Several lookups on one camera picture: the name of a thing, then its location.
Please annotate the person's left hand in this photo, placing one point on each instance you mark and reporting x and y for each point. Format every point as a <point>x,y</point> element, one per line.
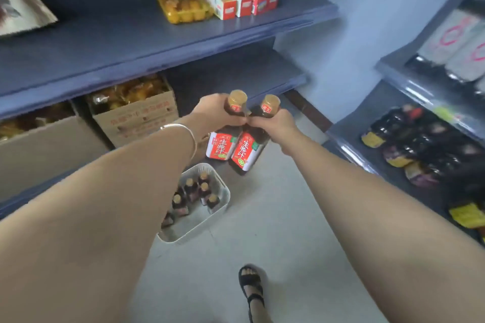
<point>210,110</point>

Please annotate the dark sauce bottle red label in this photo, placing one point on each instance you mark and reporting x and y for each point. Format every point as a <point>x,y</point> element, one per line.
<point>246,152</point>
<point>221,145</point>

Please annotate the white packet pink print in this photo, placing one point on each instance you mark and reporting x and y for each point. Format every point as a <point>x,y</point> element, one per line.
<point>449,37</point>
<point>470,57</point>

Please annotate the person's right fingers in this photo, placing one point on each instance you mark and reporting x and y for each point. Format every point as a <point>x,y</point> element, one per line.
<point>259,123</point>

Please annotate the pile of orange snack packets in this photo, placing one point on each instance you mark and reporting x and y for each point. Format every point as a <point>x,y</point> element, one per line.
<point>30,120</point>
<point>129,93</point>

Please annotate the yellow snack tray packet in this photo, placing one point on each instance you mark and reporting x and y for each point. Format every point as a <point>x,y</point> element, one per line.
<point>182,6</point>

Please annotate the blue shelving unit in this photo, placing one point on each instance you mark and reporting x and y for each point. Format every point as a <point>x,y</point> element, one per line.
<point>394,69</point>
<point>113,46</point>

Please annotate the person's leg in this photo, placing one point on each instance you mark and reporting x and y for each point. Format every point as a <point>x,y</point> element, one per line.
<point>259,311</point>

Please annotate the black sandal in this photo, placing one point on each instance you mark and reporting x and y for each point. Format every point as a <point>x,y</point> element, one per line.
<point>250,281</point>

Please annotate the group of small dark bottles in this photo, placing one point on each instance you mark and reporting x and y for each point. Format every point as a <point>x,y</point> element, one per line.
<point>204,190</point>

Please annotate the person's right hand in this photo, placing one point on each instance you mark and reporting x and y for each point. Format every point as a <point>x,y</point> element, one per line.
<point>282,129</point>

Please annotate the white plastic basket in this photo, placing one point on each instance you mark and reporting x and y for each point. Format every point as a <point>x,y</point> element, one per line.
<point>216,216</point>

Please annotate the person's left fingers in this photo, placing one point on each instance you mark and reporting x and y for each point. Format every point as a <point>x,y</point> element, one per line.
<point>235,120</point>

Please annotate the person's left forearm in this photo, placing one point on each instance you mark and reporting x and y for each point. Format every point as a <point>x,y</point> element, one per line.
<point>94,220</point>

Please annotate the person's right forearm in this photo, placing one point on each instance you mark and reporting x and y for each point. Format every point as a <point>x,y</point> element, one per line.
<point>379,235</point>

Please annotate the large plain cardboard box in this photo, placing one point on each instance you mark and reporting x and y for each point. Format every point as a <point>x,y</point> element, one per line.
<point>45,156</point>

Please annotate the small printed cardboard box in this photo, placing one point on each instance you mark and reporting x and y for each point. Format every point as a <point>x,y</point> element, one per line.
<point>140,122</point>

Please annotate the row of dark labelled packets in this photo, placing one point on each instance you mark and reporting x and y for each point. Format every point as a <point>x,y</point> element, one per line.
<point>424,145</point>

